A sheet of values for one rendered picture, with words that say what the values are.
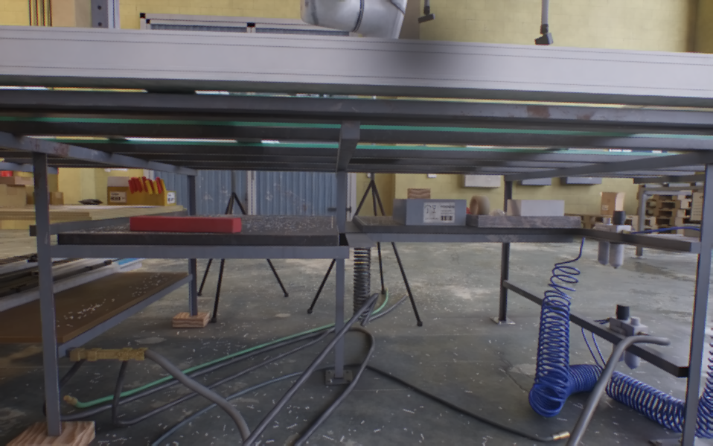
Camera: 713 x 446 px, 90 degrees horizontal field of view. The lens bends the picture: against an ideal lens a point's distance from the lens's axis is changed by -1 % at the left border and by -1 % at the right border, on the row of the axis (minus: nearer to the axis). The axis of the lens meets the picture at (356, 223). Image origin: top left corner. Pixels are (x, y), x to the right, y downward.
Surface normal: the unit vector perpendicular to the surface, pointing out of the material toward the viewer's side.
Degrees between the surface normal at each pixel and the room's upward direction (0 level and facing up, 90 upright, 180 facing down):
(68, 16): 90
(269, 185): 90
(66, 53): 90
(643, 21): 90
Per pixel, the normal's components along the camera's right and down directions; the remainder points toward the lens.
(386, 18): 0.29, 0.60
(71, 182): 0.07, 0.07
